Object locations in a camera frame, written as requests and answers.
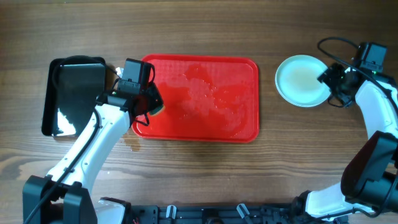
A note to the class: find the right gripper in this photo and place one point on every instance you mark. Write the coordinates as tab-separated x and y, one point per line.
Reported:
328	78

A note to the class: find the red plastic serving tray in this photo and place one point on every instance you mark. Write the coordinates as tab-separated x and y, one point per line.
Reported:
206	98

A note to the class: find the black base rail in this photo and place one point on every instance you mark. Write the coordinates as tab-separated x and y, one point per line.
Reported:
279	213

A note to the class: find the orange green scrub sponge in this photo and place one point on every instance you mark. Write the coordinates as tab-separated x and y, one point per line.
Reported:
157	110

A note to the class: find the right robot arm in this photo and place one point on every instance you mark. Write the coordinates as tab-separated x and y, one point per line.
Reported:
366	186

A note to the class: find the light blue plate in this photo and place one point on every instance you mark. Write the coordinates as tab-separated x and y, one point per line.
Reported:
296	80

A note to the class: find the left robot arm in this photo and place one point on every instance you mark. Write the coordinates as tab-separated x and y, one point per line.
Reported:
63	195

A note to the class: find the black rectangular tray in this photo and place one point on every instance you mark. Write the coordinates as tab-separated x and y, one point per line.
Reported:
71	95

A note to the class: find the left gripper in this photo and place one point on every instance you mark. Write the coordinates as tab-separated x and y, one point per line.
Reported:
152	101

